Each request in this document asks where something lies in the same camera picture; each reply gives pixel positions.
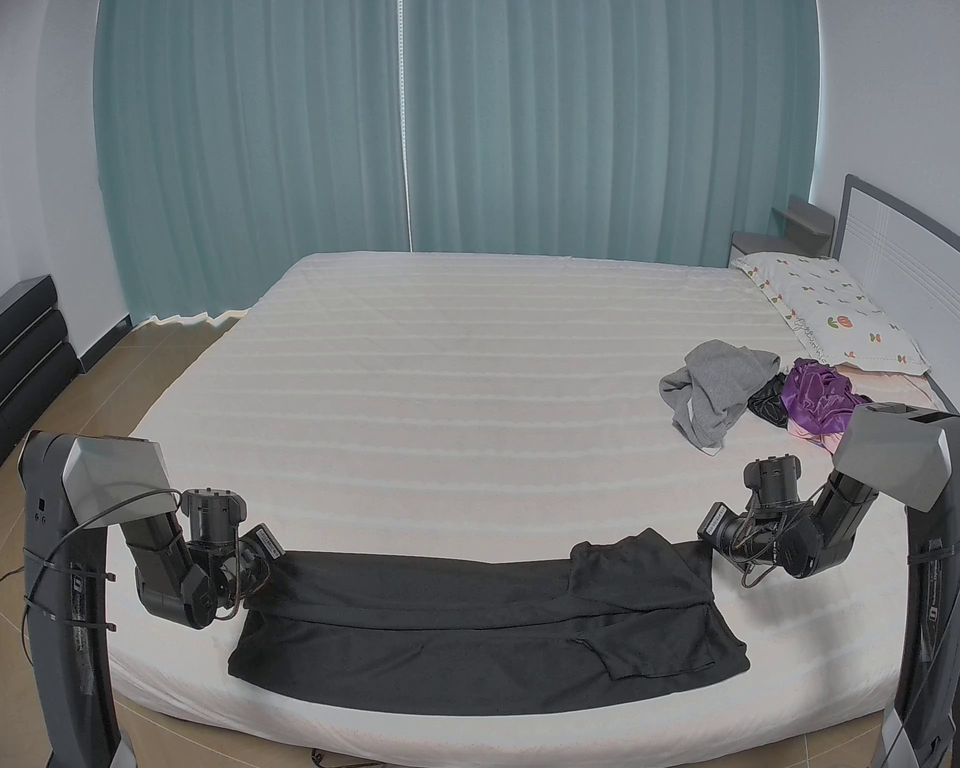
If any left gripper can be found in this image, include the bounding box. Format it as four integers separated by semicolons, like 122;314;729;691
234;522;284;599

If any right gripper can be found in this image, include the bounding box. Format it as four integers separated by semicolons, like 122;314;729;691
696;501;749;561

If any black T-shirt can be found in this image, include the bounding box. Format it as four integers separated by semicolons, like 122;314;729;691
227;527;751;710

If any grey garment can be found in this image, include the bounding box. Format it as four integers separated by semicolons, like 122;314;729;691
658;339;783;455

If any purple satin garment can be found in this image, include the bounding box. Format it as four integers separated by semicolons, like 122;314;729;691
780;357;875;436

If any black glossy garment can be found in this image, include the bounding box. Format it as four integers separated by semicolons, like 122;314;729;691
747;375;789;430

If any bed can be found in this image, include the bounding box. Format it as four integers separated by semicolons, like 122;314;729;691
101;174;960;755

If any blue-green curtain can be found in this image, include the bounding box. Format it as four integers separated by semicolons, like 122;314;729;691
401;0;822;267
91;0;412;324

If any grey bedside table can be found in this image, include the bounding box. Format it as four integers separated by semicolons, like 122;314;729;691
731;195;836;262

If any black cable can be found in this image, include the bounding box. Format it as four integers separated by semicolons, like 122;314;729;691
22;489;185;627

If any black chest of drawers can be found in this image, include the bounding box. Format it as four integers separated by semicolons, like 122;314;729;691
0;273;80;459

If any pink garment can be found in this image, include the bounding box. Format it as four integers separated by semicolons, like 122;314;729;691
787;420;845;455

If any white printed pillow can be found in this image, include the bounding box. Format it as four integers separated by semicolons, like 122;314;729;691
731;252;931;375

